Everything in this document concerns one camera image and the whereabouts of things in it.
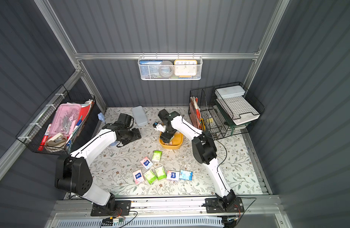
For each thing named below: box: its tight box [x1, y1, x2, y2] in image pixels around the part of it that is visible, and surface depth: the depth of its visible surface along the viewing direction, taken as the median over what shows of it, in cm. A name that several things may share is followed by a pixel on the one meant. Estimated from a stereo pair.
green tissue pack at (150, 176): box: [143, 169, 158, 185], surface depth 84 cm
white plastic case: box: [132, 105, 149, 127], surface depth 118 cm
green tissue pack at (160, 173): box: [155, 166, 167, 181], surface depth 84 cm
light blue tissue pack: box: [178, 170, 194, 181], surface depth 84 cm
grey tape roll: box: [158, 60, 175, 78], surface depth 89 cm
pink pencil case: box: [48, 103, 82, 137], surface depth 73 cm
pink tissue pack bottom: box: [166, 170, 180, 181], surface depth 84 cm
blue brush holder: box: [97, 112, 106, 123], surface depth 85 cm
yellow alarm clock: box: [174, 59, 198, 78], surface depth 90 cm
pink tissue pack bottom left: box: [132, 169, 146, 185], surface depth 83 cm
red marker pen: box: [37, 123, 52, 152], surface depth 66 cm
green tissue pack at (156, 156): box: [151, 150, 163, 162], surface depth 92 cm
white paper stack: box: [214, 85, 261, 126], surface depth 98 cm
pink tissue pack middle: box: [139, 156, 154, 171], surface depth 88 cm
